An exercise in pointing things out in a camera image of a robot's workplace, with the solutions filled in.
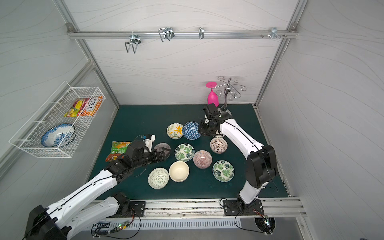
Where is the blue triangle bowl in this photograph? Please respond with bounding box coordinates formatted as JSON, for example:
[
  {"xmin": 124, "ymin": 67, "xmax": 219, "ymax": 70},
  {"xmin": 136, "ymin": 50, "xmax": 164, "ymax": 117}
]
[{"xmin": 182, "ymin": 121, "xmax": 201, "ymax": 141}]

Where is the purple striped bowl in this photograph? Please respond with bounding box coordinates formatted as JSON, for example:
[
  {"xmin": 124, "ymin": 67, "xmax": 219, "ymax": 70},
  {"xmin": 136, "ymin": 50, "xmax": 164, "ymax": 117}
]
[{"xmin": 154, "ymin": 143, "xmax": 172, "ymax": 159}]

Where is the yellow flower bowl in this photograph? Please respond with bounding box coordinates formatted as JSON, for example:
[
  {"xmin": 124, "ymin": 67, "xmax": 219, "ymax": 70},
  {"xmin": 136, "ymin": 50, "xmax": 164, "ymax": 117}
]
[{"xmin": 167, "ymin": 123, "xmax": 183, "ymax": 140}]

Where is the cream bowl front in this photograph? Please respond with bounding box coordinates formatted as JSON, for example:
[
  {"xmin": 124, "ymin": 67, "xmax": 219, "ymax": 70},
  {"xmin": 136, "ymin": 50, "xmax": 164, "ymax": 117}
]
[{"xmin": 169, "ymin": 161, "xmax": 190, "ymax": 183}]

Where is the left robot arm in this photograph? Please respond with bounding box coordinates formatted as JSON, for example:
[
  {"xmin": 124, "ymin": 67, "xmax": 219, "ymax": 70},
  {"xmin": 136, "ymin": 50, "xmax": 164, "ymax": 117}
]
[{"xmin": 24, "ymin": 139, "xmax": 172, "ymax": 240}]

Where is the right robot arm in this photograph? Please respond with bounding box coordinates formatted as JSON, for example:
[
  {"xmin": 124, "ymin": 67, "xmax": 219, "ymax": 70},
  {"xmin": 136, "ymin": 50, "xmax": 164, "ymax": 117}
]
[{"xmin": 198, "ymin": 104, "xmax": 278, "ymax": 205}]

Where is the green snack bag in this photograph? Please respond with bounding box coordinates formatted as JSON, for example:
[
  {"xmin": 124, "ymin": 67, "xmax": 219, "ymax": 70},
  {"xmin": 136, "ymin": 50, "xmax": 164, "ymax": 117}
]
[{"xmin": 105, "ymin": 141, "xmax": 132, "ymax": 162}]

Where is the brown lattice bowl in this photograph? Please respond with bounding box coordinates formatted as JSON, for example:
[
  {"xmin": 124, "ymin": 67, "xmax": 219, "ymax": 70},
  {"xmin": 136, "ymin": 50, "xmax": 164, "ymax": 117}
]
[{"xmin": 210, "ymin": 138, "xmax": 228, "ymax": 154}]

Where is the pink plastic goblet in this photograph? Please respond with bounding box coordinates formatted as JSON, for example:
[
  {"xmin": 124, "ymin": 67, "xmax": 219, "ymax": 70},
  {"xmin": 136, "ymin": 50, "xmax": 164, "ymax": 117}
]
[{"xmin": 206, "ymin": 82, "xmax": 219, "ymax": 107}]

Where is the green lattice bowl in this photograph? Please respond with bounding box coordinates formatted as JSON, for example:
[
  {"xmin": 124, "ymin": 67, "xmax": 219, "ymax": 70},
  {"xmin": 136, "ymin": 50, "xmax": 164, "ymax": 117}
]
[{"xmin": 148, "ymin": 168, "xmax": 170, "ymax": 190}]

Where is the pink striped bowl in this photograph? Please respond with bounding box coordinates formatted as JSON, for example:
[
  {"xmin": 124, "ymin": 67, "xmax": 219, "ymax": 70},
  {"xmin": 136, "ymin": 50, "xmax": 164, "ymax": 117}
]
[{"xmin": 193, "ymin": 150, "xmax": 212, "ymax": 169}]

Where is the green leaf bowl centre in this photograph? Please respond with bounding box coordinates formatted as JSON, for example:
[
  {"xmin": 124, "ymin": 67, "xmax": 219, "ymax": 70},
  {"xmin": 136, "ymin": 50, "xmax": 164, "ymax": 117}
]
[{"xmin": 175, "ymin": 144, "xmax": 195, "ymax": 162}]

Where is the green leaf bowl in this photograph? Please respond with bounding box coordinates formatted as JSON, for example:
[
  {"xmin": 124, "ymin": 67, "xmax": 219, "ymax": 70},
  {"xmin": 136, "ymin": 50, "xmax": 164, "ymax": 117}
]
[
  {"xmin": 213, "ymin": 160, "xmax": 235, "ymax": 183},
  {"xmin": 175, "ymin": 144, "xmax": 195, "ymax": 162}
]

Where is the chrome glass holder stand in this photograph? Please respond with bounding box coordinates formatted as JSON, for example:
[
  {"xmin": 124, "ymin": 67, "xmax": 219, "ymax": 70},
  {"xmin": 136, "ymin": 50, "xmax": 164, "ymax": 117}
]
[{"xmin": 214, "ymin": 76, "xmax": 248, "ymax": 115}]

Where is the green leaf bowl right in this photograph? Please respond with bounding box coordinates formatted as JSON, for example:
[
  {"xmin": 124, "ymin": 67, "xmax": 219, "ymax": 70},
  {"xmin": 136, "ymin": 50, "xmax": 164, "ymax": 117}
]
[{"xmin": 213, "ymin": 160, "xmax": 235, "ymax": 183}]

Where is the colourful snack packet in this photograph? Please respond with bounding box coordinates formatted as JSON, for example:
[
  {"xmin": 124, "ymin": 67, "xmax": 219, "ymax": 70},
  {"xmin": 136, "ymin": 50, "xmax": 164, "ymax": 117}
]
[{"xmin": 64, "ymin": 96, "xmax": 104, "ymax": 118}]

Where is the blue white porcelain bowl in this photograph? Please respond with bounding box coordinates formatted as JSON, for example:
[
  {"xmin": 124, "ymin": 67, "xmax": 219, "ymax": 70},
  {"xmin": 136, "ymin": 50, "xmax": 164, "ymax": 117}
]
[{"xmin": 41, "ymin": 124, "xmax": 76, "ymax": 148}]

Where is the small metal hook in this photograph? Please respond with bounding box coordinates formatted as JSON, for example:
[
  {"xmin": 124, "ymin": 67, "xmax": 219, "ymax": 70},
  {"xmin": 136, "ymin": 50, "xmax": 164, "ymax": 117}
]
[{"xmin": 198, "ymin": 27, "xmax": 204, "ymax": 40}]

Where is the metal hook centre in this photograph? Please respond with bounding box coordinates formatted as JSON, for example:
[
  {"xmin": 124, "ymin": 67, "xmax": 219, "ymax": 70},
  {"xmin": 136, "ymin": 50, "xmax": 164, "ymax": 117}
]
[{"xmin": 158, "ymin": 27, "xmax": 175, "ymax": 43}]

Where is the metal hook right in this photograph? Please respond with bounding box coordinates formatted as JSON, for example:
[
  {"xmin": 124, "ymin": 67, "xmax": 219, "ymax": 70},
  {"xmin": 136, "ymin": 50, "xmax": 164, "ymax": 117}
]
[{"xmin": 260, "ymin": 28, "xmax": 287, "ymax": 40}]

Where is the double metal hook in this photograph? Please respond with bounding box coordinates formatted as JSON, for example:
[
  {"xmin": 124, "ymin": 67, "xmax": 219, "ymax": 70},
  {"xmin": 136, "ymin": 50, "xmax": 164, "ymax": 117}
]
[{"xmin": 125, "ymin": 33, "xmax": 141, "ymax": 54}]

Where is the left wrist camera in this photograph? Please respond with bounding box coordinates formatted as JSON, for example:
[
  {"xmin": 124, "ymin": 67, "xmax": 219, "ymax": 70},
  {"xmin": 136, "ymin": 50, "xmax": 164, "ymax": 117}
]
[{"xmin": 143, "ymin": 134, "xmax": 156, "ymax": 152}]

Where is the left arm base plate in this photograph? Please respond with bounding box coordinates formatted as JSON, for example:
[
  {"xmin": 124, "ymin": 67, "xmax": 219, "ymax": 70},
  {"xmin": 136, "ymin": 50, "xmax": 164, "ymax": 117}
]
[{"xmin": 118, "ymin": 201, "xmax": 146, "ymax": 218}]

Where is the right base cable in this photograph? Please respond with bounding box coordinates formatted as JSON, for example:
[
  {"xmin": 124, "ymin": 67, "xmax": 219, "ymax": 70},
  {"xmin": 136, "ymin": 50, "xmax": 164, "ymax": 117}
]
[{"xmin": 218, "ymin": 196, "xmax": 276, "ymax": 235}]

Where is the base cable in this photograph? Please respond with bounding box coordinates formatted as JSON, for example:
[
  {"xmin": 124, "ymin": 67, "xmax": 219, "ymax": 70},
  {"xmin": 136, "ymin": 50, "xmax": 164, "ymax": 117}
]
[
  {"xmin": 218, "ymin": 196, "xmax": 276, "ymax": 235},
  {"xmin": 90, "ymin": 206, "xmax": 142, "ymax": 240}
]

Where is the left base cable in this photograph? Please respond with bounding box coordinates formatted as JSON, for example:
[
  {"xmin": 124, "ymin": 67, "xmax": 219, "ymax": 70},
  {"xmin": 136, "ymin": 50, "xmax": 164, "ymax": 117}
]
[{"xmin": 90, "ymin": 206, "xmax": 142, "ymax": 240}]

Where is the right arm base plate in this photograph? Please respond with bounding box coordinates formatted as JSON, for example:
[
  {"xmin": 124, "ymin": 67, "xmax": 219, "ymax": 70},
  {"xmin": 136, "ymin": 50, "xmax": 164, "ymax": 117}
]
[{"xmin": 220, "ymin": 199, "xmax": 265, "ymax": 217}]

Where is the white wire basket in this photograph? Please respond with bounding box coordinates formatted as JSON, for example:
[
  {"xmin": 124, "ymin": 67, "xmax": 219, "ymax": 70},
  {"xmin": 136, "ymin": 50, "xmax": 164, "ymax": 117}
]
[{"xmin": 9, "ymin": 82, "xmax": 105, "ymax": 158}]

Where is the aluminium cross rail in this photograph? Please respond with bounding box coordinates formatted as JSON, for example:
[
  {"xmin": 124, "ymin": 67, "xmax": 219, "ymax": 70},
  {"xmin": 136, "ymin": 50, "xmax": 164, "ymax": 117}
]
[{"xmin": 68, "ymin": 24, "xmax": 299, "ymax": 40}]

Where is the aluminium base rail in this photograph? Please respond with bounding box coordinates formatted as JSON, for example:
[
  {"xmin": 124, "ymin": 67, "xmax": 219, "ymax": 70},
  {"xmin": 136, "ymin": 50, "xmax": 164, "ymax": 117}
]
[{"xmin": 74, "ymin": 196, "xmax": 307, "ymax": 222}]

